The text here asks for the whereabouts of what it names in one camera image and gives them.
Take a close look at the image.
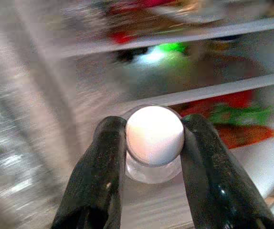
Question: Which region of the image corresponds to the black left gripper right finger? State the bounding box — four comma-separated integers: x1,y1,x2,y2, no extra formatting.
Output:
180,114,274,229

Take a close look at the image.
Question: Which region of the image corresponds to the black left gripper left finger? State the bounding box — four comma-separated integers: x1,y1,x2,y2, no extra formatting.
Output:
51,115,128,229

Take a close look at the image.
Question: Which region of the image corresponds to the white fridge shelf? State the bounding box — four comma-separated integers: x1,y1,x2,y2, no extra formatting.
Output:
117,73,274,108
63,15,274,58

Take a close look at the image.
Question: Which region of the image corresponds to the red and green food packet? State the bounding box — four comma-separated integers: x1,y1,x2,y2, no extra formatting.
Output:
177,90,274,150

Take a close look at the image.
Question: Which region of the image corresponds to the bright green item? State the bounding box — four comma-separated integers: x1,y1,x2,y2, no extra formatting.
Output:
156,42,190,55

